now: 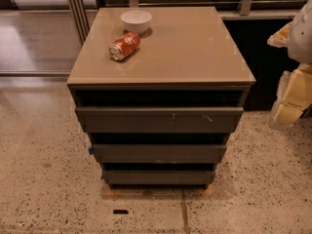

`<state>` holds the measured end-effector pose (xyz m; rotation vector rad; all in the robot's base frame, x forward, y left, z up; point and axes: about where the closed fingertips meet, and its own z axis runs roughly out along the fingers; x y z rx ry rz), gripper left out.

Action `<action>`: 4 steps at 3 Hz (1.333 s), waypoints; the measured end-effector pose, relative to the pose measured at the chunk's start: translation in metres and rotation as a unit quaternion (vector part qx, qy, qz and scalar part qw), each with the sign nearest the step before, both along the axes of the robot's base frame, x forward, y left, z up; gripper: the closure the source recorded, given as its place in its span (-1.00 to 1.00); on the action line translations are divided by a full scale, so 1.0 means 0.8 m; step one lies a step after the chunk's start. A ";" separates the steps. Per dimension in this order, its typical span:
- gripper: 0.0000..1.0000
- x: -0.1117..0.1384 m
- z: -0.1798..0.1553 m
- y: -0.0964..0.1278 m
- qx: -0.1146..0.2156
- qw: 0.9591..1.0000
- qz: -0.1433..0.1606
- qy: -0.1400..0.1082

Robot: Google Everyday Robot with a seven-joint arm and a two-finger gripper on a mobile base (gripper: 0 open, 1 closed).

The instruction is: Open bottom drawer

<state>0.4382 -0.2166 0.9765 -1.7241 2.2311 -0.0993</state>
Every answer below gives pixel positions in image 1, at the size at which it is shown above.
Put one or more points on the white ceramic bowl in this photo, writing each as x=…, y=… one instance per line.
x=136, y=21

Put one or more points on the grey drawer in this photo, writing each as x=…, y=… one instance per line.
x=158, y=153
x=159, y=120
x=159, y=177

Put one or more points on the grey bottom drawer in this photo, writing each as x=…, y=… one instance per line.
x=159, y=177

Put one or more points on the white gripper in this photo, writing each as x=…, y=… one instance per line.
x=301, y=38

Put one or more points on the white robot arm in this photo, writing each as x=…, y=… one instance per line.
x=299, y=43

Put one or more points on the blue tape piece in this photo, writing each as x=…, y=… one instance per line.
x=91, y=151

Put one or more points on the grey middle drawer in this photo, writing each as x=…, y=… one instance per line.
x=158, y=153

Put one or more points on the orange soda can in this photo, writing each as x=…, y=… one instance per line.
x=124, y=46

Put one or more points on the grey drawer cabinet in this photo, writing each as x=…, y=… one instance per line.
x=187, y=58

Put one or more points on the grey top drawer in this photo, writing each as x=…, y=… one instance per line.
x=159, y=120

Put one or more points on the black floor marker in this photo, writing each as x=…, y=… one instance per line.
x=120, y=212

